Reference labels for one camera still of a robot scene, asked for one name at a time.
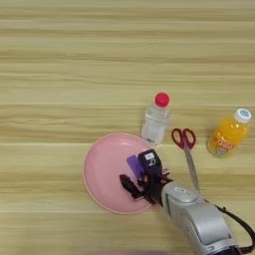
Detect pink round plate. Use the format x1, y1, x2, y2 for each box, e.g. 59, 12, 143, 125
82, 131, 157, 215

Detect red handled scissors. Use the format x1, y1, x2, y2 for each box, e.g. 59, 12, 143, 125
170, 127, 201, 193

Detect orange juice bottle white cap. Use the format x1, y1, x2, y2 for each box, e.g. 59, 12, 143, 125
206, 108, 253, 159

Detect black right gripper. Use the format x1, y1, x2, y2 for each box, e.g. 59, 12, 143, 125
119, 166, 174, 206

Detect clear bottle with red cap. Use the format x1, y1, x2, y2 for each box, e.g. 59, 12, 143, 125
139, 92, 172, 147

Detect purple rectangular block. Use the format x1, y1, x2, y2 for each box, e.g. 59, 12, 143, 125
126, 154, 144, 179

